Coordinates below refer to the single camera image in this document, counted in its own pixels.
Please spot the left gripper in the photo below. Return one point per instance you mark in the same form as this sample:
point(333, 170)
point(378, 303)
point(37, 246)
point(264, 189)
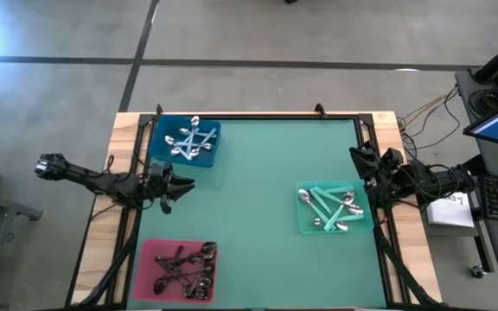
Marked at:
point(160, 190)

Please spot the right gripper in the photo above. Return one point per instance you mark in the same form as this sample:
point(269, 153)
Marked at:
point(385, 185)

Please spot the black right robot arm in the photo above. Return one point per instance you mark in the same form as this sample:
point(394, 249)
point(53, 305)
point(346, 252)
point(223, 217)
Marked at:
point(439, 181)

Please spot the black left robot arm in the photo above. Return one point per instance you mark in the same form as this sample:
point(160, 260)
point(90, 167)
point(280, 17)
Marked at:
point(93, 181)

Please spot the blue plastic bin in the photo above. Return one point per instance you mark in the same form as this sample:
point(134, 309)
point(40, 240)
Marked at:
point(162, 160)

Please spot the teal plastic bin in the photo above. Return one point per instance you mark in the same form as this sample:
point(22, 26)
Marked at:
point(361, 229)

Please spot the black clamp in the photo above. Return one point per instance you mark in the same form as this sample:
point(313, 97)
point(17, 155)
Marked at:
point(158, 109)
point(320, 110)

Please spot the pink plastic bin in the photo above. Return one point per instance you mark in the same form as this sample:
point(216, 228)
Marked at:
point(145, 268)

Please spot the white paper sheet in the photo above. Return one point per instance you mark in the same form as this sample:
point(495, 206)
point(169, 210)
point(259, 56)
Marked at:
point(448, 213)

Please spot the black diagonal support bar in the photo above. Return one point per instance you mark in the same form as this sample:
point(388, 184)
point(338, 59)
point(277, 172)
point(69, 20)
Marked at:
point(476, 164)

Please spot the caster wheel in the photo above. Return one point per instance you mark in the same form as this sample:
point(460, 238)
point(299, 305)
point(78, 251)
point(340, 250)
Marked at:
point(476, 271)

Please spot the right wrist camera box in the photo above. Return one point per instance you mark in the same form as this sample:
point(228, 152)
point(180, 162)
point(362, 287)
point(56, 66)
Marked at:
point(391, 157)

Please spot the black table frame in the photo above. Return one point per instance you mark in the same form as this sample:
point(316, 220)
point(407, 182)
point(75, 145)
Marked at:
point(275, 116)

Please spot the black frame strut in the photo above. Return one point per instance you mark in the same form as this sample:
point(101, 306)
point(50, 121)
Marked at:
point(404, 281)
point(110, 272)

